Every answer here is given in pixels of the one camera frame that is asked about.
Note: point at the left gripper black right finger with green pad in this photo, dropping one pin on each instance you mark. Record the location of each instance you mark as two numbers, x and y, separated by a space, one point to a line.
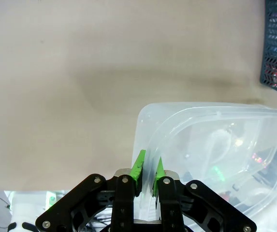
169 203

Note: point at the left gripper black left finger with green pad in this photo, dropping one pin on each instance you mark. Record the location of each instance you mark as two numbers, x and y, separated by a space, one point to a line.
122 200

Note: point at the clear plastic container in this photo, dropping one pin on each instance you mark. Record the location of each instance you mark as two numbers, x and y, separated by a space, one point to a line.
201 135

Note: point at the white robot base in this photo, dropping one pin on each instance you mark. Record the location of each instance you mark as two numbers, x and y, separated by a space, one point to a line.
19 207

